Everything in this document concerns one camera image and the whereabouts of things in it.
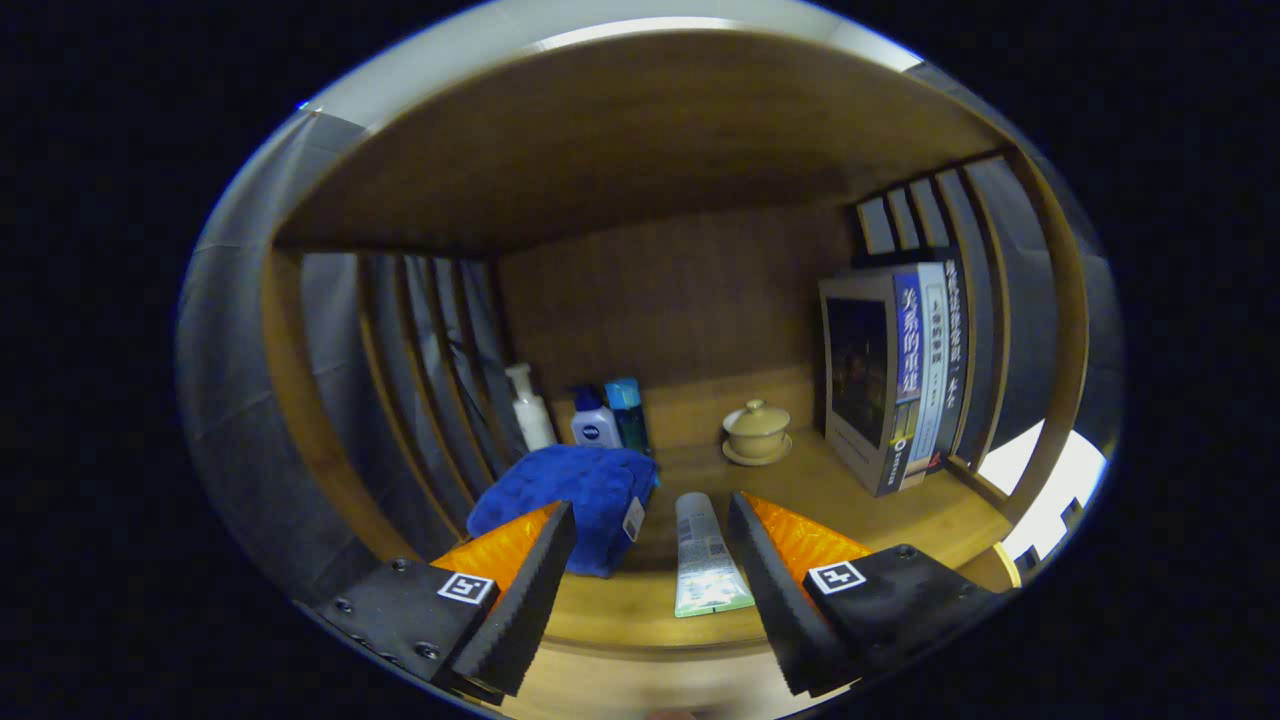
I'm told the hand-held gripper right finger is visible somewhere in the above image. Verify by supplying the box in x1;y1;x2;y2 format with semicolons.
727;490;1006;698

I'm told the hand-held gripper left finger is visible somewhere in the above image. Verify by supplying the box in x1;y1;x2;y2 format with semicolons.
320;500;579;706

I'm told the white green tube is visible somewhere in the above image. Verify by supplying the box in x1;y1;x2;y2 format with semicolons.
674;491;756;618

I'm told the wooden countertop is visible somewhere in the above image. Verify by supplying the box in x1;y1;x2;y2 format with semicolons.
430;430;1016;651

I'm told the wooden cabinet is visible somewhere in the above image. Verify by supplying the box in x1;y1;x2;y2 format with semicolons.
260;28;1091;719

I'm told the blue towel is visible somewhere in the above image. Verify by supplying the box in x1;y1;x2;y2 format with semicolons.
466;445;659;579

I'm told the beige lidded teacup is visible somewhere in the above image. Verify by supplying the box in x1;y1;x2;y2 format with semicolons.
722;399;794;467

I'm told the white pump bottle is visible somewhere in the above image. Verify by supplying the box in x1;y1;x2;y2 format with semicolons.
504;362;558;453

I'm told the blue white lotion bottle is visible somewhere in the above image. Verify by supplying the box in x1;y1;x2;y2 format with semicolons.
570;385;624;448

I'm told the teal bottle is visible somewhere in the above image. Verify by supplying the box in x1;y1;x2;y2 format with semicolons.
604;378;653;456

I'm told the blue spine book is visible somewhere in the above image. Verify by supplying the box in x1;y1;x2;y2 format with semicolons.
819;272;926;498

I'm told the white spine book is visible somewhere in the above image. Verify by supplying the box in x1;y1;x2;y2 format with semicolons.
915;262;951;491

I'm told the white table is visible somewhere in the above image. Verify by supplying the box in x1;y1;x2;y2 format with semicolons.
975;420;1109;566

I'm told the black spine book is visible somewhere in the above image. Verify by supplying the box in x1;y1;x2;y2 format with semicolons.
940;255;971;476

